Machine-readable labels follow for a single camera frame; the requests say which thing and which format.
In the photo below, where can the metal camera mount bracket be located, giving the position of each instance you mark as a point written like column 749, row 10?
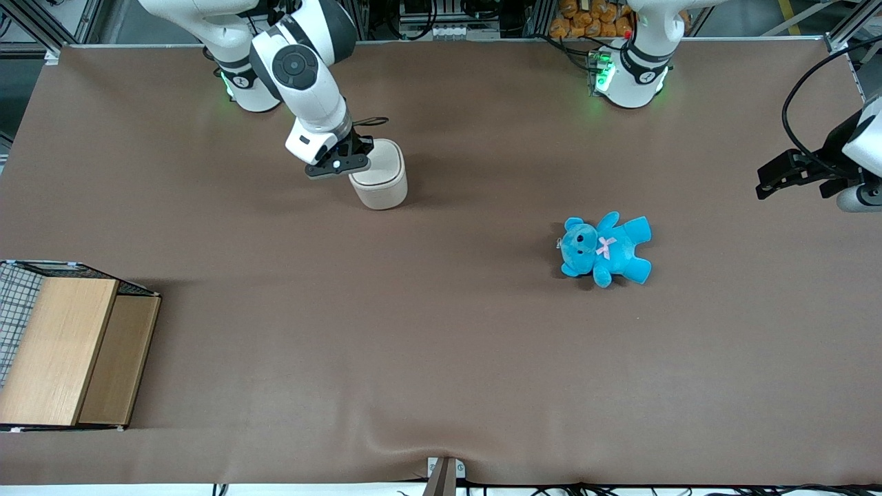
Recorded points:
column 444, row 479

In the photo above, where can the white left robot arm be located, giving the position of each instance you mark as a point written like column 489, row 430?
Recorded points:
column 630, row 86

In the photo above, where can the orange plush toy pile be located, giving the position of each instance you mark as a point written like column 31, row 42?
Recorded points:
column 586, row 21

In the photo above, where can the white lidded trash can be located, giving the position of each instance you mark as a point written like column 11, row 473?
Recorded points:
column 382, row 182

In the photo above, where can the grey equipment rack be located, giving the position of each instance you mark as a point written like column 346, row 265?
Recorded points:
column 441, row 31

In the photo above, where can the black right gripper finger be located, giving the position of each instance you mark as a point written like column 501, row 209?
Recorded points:
column 363, row 147
column 335, row 167

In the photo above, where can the blue teddy bear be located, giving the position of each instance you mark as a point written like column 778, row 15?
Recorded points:
column 613, row 248

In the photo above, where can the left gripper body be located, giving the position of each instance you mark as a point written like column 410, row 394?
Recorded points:
column 824, row 167

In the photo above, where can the black base connector box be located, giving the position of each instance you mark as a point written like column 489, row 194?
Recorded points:
column 598, row 65

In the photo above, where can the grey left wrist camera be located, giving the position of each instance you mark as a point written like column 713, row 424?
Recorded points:
column 861, row 198

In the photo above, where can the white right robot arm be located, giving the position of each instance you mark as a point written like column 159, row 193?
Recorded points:
column 296, row 65

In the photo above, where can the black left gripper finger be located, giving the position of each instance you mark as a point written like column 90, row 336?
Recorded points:
column 792, row 182
column 789, row 164

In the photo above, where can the brown table cover cloth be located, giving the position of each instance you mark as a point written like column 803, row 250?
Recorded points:
column 441, row 344

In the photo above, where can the aluminium frame post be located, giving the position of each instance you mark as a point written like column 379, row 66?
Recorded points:
column 21, row 48
column 837, row 38

